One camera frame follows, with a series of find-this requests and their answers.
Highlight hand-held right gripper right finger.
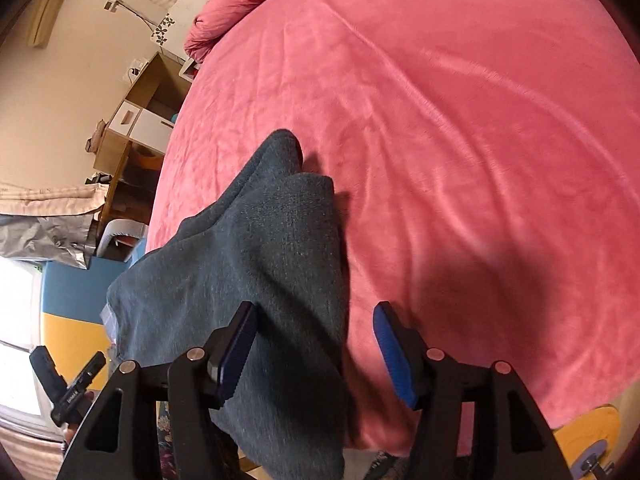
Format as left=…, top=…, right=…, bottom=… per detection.
left=372, top=301, right=573, bottom=480

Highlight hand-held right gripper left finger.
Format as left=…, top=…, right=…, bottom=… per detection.
left=55, top=301, right=258, bottom=480

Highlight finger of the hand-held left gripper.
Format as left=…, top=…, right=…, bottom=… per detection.
left=75, top=351, right=108, bottom=393
left=29, top=345, right=67, bottom=403

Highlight dark blue knit pants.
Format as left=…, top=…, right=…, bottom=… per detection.
left=106, top=129, right=351, bottom=480

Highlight yellow sofa cushion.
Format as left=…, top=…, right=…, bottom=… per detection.
left=37, top=310, right=118, bottom=391

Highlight silver foil cloth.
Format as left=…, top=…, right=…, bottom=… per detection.
left=0, top=212, right=101, bottom=268

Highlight beige curtain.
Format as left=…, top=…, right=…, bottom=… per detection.
left=0, top=182, right=108, bottom=217

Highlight brown wooden cabinet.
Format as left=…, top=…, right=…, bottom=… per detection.
left=95, top=140, right=166, bottom=241

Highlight yellow round stool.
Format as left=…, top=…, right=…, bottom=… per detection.
left=552, top=404, right=621, bottom=480

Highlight pink fleece blanket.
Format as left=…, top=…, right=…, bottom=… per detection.
left=149, top=0, right=638, bottom=458

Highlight white cabinet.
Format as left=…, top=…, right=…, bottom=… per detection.
left=107, top=101, right=176, bottom=156

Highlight white flower print nightstand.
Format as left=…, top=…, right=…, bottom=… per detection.
left=150, top=0, right=211, bottom=83

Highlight red duvet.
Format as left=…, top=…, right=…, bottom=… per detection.
left=184, top=0, right=301, bottom=63

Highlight beige air conditioner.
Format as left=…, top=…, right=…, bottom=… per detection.
left=27, top=0, right=76, bottom=50

